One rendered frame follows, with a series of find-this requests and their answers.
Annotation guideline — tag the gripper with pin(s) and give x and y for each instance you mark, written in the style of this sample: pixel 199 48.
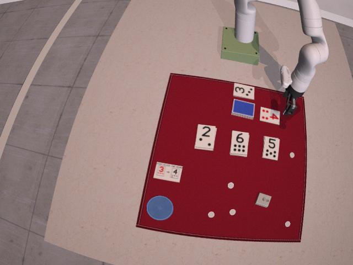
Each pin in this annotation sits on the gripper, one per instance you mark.
pixel 293 92

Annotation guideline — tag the blue-backed plywood card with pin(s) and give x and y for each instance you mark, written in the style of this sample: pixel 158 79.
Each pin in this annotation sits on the blue-backed plywood card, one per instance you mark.
pixel 268 115

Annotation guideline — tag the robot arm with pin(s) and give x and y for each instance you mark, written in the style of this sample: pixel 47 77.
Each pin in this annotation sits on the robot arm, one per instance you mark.
pixel 311 55

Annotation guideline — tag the white card pile five pips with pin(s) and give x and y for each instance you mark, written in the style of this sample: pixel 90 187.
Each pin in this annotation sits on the white card pile five pips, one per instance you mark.
pixel 271 147

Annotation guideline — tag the blue-backed card stock pile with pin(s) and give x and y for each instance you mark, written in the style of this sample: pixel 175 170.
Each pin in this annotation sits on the blue-backed card stock pile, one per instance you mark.
pixel 242 108

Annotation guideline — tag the white card three pips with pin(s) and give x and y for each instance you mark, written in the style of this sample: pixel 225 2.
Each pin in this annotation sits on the white card three pips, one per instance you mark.
pixel 243 90

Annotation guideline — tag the white card pile six pips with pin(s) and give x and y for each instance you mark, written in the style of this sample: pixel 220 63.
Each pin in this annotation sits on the white card pile six pips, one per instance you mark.
pixel 239 143

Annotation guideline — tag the white card pile two pips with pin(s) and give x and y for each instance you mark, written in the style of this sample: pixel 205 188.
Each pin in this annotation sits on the white card pile two pips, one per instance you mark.
pixel 205 143

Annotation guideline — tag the pale wide rule card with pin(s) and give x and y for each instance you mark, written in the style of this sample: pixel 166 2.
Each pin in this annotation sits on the pale wide rule card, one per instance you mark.
pixel 168 172

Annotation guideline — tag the grey block with peg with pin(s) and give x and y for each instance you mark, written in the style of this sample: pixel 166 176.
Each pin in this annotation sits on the grey block with peg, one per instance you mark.
pixel 263 199

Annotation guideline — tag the red felt mat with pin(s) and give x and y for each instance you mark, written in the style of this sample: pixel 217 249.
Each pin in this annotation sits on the red felt mat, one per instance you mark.
pixel 193 207

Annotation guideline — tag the blue flat disc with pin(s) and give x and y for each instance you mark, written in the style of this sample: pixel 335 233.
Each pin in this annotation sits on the blue flat disc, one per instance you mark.
pixel 160 207

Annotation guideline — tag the pale beige stone table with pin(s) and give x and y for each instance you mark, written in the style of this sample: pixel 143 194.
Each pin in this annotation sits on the pale beige stone table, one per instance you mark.
pixel 110 138

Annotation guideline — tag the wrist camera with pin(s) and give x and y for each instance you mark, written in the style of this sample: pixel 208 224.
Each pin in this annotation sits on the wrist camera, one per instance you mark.
pixel 285 76

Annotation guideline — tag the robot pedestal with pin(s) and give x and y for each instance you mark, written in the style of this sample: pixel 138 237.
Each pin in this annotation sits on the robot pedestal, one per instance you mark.
pixel 240 52

